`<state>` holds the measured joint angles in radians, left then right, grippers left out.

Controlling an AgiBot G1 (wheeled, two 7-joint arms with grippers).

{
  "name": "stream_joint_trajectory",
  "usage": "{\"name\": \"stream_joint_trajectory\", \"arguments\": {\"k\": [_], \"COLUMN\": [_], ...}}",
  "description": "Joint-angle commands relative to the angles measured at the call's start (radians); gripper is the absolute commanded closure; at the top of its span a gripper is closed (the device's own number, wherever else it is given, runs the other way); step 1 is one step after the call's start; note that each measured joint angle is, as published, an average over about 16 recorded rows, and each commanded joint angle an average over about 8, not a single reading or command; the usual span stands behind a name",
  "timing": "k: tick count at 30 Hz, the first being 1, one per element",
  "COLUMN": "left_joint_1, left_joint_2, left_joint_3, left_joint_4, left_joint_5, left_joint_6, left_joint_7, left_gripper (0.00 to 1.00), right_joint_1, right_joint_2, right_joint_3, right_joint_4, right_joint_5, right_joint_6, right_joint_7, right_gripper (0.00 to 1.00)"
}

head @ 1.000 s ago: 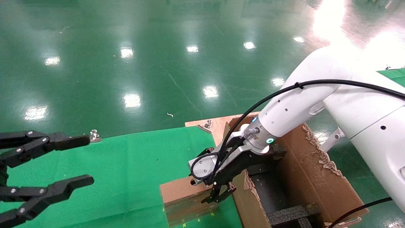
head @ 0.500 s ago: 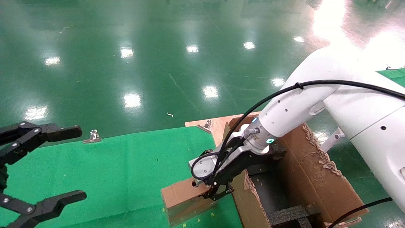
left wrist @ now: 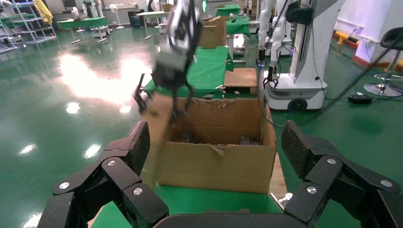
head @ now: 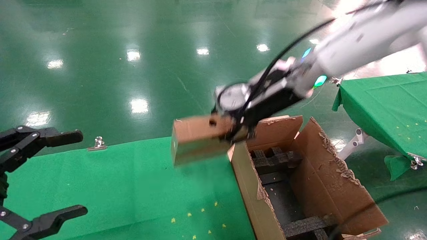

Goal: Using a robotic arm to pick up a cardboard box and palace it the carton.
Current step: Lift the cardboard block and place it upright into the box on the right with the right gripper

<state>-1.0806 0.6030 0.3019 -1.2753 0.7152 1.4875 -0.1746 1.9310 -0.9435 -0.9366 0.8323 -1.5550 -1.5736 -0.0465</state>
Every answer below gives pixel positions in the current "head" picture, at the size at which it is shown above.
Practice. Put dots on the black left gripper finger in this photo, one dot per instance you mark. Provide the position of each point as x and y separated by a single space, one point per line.
50 136
50 220

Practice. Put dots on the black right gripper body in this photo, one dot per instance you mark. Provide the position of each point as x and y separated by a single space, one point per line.
273 100

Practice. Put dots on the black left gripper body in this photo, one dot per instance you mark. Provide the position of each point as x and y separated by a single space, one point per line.
2 186

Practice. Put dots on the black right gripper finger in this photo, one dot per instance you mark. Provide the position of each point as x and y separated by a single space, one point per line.
242 133

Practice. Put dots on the small brown cardboard box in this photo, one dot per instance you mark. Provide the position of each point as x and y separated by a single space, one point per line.
196 140

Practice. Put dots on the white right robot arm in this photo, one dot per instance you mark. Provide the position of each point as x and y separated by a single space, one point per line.
360 43

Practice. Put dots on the large open cardboard carton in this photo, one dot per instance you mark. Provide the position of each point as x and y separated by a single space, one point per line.
333 186

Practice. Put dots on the black foam insert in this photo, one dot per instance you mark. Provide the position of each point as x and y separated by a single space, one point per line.
267 163

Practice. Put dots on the large green table cloth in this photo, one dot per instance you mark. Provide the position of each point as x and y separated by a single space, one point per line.
116 183

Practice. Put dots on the white table leg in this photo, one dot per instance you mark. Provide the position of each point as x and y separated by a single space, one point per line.
350 146

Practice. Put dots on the green cloth side table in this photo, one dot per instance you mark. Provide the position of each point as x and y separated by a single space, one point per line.
383 106

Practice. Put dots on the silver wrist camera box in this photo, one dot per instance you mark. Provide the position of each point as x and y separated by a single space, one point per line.
233 96

